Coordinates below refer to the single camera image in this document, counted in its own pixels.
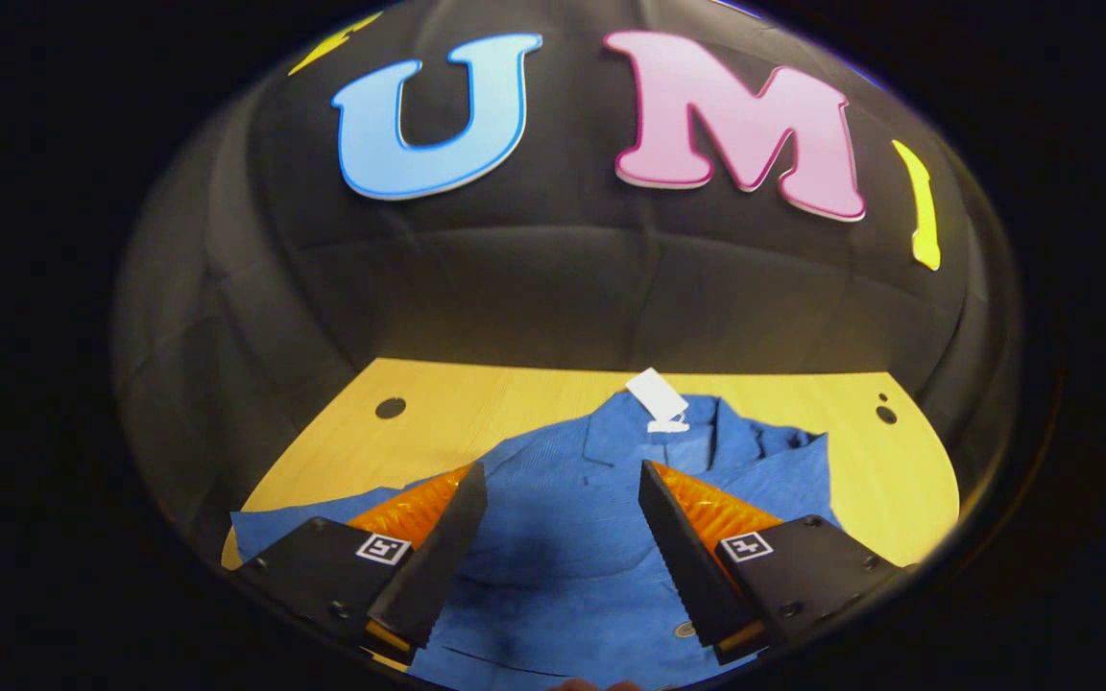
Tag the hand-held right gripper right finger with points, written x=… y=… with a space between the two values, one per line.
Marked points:
x=683 y=566

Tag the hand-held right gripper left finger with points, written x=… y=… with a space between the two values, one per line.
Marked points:
x=443 y=557

